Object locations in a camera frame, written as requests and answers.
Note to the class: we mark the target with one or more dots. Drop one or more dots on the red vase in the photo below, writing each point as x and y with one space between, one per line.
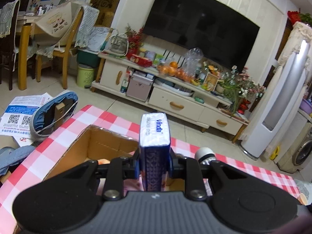
243 106

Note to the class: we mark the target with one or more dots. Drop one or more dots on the blue denim cloth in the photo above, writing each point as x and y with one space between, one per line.
14 158

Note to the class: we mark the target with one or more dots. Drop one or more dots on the red checkered tablecloth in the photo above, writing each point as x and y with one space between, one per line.
114 120

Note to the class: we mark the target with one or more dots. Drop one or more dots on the cream television cabinet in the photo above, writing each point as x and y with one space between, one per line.
175 104

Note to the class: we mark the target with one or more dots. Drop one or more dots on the washing machine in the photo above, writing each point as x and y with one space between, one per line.
299 148

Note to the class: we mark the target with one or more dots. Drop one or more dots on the pink storage case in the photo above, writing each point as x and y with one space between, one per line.
139 87

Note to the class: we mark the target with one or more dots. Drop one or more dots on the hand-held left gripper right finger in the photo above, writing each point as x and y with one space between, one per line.
170 168

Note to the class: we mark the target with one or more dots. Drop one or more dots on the wooden chair lace cover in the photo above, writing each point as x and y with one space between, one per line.
85 26
8 29

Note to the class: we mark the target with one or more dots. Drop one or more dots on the blue tissue pack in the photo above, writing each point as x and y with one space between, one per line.
154 136

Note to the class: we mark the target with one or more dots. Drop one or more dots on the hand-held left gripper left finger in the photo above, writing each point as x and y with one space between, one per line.
138 168

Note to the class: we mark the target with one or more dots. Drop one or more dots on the wooden picture frame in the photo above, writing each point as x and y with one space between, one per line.
211 81

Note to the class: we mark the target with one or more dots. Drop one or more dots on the printed paper sheet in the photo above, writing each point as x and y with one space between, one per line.
17 112

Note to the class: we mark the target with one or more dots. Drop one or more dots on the potted green plant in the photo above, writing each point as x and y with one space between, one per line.
230 92

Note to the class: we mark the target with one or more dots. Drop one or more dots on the white standing air conditioner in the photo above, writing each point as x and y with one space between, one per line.
282 90

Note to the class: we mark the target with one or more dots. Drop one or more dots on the pink artificial flowers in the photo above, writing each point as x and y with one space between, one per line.
248 85

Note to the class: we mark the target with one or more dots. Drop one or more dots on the green printed cardboard box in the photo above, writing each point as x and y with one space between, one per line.
97 141

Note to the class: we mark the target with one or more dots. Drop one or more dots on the blue fabric bag on floor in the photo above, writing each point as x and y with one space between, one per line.
48 112

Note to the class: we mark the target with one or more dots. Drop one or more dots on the green storage box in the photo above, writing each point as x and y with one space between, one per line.
87 57

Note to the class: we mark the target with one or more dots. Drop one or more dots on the purple basin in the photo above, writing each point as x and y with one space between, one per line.
306 107

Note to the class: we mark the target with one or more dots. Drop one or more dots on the green trash bin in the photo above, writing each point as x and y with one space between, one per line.
85 75

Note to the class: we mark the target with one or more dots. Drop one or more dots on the glass kettle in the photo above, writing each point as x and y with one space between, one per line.
117 43

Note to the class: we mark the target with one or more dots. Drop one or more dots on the white printed paper bag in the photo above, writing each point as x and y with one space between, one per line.
97 39

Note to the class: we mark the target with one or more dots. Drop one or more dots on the black television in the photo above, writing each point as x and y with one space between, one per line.
199 22

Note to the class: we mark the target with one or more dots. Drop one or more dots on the red berry branches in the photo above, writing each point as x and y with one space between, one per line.
135 37

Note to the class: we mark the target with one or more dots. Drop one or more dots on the red flat box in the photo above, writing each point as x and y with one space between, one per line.
141 60

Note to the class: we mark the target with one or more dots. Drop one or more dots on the pile of oranges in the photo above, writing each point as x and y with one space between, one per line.
174 72

